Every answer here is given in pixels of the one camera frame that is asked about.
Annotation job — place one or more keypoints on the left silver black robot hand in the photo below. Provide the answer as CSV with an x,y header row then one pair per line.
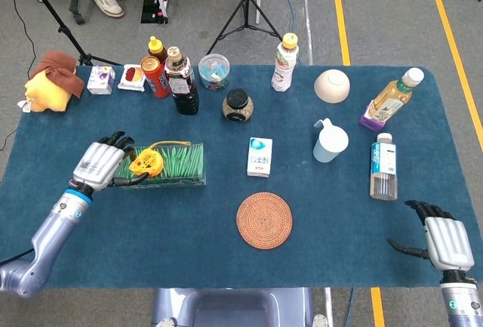
x,y
96,164

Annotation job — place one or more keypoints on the light blue plastic cup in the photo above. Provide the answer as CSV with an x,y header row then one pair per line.
x,y
329,145

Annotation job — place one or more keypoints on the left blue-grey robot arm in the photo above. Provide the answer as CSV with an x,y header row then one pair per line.
x,y
49,236

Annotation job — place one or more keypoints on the clear tub of coloured clips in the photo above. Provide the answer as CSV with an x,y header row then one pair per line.
x,y
214,72

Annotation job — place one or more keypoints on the red drink can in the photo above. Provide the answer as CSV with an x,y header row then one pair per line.
x,y
154,78

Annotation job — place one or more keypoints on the brown cloth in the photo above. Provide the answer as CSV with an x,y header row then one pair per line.
x,y
58,68

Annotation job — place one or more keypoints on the beige upturned bowl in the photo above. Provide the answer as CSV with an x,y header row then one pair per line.
x,y
332,86

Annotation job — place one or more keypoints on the yellow tea bottle white cap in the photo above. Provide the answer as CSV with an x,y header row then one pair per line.
x,y
392,100

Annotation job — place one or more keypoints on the yellow plush toy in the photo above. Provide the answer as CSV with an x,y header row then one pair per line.
x,y
47,96

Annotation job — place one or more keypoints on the blue-grey robot torso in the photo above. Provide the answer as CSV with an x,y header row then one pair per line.
x,y
230,308

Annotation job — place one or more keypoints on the round woven rattan coaster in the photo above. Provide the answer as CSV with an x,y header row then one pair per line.
x,y
264,220

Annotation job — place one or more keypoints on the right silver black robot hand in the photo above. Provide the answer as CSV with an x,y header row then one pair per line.
x,y
449,244

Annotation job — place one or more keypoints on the white purple small box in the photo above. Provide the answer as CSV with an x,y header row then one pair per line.
x,y
100,81

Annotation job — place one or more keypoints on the white blue small carton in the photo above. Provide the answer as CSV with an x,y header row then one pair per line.
x,y
259,157

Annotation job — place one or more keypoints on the blue table mat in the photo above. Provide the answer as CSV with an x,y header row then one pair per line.
x,y
294,115

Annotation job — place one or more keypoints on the yellow tape measure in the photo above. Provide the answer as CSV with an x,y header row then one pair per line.
x,y
148,162

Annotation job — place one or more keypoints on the glass jar black lid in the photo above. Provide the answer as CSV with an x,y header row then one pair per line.
x,y
237,106

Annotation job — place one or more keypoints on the dark soy sauce bottle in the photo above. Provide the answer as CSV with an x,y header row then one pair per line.
x,y
185,93

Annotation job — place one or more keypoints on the clear box green tea bags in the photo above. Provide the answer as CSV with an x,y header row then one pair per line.
x,y
181,162

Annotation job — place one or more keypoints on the black power strip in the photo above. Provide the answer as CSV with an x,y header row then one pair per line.
x,y
151,2

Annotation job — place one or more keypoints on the black tripod with clamp knob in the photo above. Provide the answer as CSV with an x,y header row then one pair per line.
x,y
62,29

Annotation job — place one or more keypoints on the white red snack pack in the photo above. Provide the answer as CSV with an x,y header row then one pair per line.
x,y
131,78

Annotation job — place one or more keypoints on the white drink bottle yellow cap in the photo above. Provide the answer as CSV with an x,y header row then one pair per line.
x,y
283,66

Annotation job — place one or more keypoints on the honey bottle yellow cap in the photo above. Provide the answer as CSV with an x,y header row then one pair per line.
x,y
155,48

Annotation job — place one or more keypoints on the white table leg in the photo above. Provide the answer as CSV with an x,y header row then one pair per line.
x,y
328,308

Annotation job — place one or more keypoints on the clear water bottle blue label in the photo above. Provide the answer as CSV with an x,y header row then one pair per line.
x,y
384,164

